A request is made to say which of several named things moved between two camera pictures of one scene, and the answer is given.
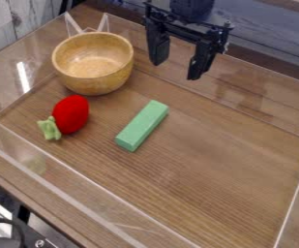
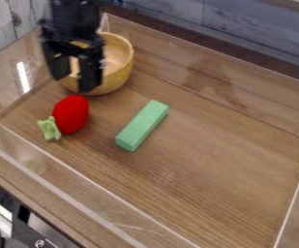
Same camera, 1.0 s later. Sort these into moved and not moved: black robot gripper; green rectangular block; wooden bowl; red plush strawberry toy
Moved: black robot gripper
Not moved: red plush strawberry toy; wooden bowl; green rectangular block
